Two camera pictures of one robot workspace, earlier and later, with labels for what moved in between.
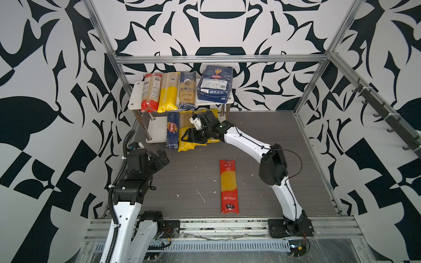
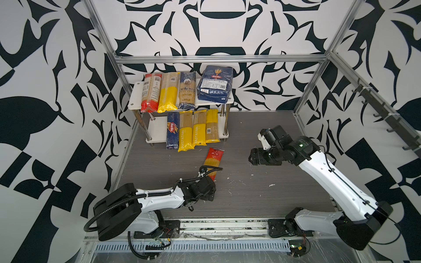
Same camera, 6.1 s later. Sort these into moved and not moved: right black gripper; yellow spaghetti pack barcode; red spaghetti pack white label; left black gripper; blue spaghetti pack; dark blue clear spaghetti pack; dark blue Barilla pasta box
Moved: right black gripper; left black gripper
Not moved: dark blue Barilla pasta box; dark blue clear spaghetti pack; blue spaghetti pack; yellow spaghetti pack barcode; red spaghetti pack white label
